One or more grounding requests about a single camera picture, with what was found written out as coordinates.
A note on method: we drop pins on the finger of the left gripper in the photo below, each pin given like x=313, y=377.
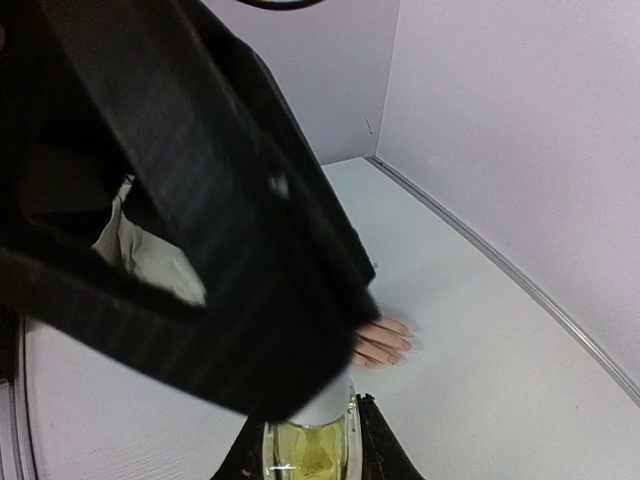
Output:
x=329, y=285
x=230, y=352

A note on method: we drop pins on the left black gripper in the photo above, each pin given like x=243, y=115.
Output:
x=166, y=88

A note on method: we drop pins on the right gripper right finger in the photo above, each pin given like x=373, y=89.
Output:
x=383, y=456

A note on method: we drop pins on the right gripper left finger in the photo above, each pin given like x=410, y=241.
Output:
x=244, y=461

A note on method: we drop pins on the white nail polish bottle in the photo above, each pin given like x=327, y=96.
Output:
x=330, y=451

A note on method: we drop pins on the mannequin hand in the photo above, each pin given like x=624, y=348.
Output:
x=382, y=343

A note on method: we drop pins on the beige sleeve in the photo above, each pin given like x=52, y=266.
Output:
x=130, y=235

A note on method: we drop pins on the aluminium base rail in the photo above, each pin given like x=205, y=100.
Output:
x=17, y=452

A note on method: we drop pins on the aluminium back table rail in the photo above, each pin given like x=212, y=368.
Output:
x=537, y=294

